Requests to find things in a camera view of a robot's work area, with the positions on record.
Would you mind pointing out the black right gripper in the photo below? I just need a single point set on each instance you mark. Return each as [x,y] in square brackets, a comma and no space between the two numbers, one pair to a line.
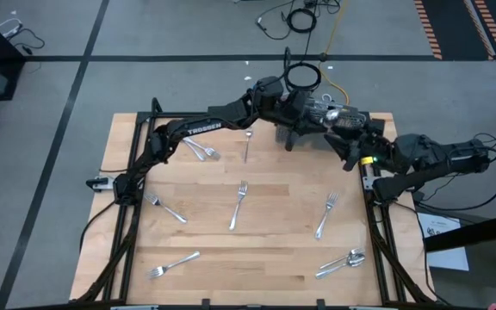
[375,144]

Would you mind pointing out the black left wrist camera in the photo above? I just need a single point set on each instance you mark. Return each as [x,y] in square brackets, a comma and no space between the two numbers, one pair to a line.
[293,101]

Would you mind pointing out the grey mesh cutlery basket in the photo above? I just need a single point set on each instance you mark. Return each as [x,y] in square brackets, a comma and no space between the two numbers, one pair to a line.
[321,107]

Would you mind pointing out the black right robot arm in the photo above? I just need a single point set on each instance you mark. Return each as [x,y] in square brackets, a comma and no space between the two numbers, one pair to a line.
[446,157]

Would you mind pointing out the black aluminium table frame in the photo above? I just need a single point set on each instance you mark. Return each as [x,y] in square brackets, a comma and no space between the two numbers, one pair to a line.
[130,258]

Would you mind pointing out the metal clamp bracket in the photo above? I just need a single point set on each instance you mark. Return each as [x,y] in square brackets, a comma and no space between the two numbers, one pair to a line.
[99,184]
[368,178]

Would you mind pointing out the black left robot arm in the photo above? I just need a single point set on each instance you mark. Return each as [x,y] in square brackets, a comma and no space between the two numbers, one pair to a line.
[205,125]

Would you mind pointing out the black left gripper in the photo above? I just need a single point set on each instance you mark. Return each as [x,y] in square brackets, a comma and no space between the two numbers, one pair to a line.
[299,122]

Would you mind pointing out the white paper sheet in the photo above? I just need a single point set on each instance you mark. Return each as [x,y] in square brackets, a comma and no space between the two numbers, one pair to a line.
[446,258]

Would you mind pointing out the black metal stand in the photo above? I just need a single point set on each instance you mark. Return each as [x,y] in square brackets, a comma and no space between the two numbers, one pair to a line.
[467,234]

